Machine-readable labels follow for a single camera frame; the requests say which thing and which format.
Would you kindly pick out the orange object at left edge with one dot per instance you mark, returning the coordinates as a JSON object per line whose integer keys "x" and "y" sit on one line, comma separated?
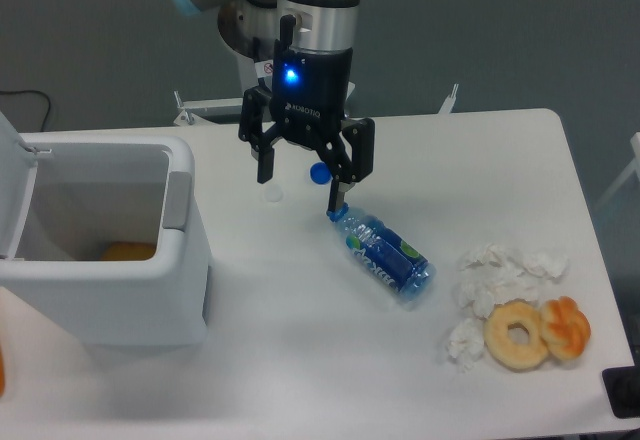
{"x": 2, "y": 374}

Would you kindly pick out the orange glazed twisted bun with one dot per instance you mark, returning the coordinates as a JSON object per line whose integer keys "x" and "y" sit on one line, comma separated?
{"x": 564, "y": 328}

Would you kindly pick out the black device at table edge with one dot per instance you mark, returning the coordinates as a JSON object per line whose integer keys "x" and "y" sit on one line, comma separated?
{"x": 622, "y": 388}

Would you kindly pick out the white trash can body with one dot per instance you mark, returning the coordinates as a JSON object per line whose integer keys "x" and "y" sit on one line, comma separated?
{"x": 95, "y": 190}

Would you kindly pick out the blue plastic water bottle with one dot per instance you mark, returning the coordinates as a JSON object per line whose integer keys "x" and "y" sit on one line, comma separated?
{"x": 384, "y": 254}

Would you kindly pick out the blue bottle cap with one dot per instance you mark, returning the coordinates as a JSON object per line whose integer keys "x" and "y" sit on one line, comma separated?
{"x": 320, "y": 174}

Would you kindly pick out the clear round lid on table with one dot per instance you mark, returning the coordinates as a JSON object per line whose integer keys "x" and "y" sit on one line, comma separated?
{"x": 273, "y": 193}

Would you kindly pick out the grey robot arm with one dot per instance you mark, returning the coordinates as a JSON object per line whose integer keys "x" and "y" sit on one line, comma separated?
{"x": 309, "y": 45}

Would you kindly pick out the crumpled white tissue bottom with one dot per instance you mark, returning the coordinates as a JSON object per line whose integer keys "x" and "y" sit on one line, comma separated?
{"x": 466, "y": 344}

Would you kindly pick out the white frame at right edge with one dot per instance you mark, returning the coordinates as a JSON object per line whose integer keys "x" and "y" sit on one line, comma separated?
{"x": 624, "y": 182}

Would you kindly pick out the orange item inside trash can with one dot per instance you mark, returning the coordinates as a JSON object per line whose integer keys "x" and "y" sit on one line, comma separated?
{"x": 128, "y": 251}

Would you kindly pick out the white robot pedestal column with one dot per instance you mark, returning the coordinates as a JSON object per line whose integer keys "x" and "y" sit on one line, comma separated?
{"x": 248, "y": 32}

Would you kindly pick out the crumpled white tissue right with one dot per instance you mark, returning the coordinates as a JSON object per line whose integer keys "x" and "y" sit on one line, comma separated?
{"x": 546, "y": 265}

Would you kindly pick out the plain ring donut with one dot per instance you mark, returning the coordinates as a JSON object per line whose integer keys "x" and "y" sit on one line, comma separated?
{"x": 512, "y": 334}

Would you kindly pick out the crumpled white tissue middle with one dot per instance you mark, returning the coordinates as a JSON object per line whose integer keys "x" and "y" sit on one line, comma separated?
{"x": 480, "y": 290}

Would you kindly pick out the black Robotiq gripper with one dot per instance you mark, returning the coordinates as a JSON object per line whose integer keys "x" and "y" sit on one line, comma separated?
{"x": 307, "y": 106}

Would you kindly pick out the white trash can lid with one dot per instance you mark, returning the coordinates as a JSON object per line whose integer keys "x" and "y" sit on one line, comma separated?
{"x": 19, "y": 166}

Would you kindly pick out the crumpled white tissue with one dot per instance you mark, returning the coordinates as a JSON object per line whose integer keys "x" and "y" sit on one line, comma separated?
{"x": 492, "y": 254}
{"x": 466, "y": 344}
{"x": 480, "y": 290}
{"x": 546, "y": 265}

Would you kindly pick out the crumpled white tissue top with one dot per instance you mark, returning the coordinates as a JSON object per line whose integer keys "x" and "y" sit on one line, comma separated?
{"x": 492, "y": 254}

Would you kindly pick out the white metal base frame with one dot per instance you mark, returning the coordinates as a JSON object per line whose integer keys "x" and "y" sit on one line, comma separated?
{"x": 202, "y": 111}

